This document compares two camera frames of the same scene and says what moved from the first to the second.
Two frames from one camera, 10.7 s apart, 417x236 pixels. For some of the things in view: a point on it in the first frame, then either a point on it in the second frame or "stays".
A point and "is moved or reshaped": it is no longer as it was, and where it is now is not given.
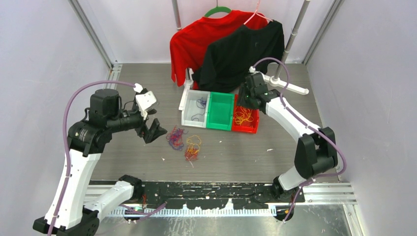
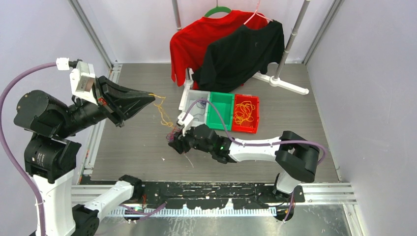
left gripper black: [143, 131] → [118, 101]
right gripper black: [241, 102] → [179, 142]
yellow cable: [193, 142] is moved or reshaped
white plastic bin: [195, 113] stays
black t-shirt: [228, 62] stays
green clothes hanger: [217, 9] stays
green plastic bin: [220, 113] stays
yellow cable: [243, 114] stays
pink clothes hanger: [258, 14] stays
